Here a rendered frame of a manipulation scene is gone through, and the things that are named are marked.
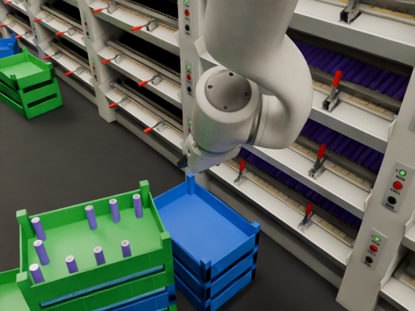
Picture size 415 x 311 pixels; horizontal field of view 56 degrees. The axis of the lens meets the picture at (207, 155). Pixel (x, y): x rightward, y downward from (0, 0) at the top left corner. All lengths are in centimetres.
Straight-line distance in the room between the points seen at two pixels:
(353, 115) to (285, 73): 50
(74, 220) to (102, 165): 73
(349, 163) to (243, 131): 56
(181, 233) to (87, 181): 61
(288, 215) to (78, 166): 93
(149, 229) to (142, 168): 73
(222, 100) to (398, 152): 48
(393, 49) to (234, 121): 42
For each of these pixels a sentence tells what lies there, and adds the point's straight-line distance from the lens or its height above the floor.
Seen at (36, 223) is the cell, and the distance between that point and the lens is 96.
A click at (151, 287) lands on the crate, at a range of 94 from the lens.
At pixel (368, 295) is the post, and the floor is 11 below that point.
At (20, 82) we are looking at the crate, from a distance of 208.
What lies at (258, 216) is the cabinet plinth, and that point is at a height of 5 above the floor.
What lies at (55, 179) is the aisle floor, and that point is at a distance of 170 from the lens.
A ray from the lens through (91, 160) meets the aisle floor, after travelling 176.
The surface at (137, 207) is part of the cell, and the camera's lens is 96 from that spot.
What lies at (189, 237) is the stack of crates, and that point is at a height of 16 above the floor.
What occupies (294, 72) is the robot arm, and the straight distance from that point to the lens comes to 47.
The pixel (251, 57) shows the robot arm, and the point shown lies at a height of 86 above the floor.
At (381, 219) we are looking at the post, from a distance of 99.
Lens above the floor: 102
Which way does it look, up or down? 37 degrees down
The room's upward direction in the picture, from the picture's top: straight up
